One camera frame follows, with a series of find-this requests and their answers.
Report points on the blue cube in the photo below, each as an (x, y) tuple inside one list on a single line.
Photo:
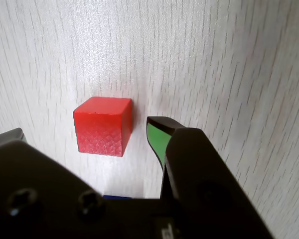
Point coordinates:
[(117, 197)]

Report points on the red cube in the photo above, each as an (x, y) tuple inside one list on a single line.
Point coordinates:
[(99, 129)]

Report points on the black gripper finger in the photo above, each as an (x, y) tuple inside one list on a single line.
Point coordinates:
[(35, 189), (196, 174)]

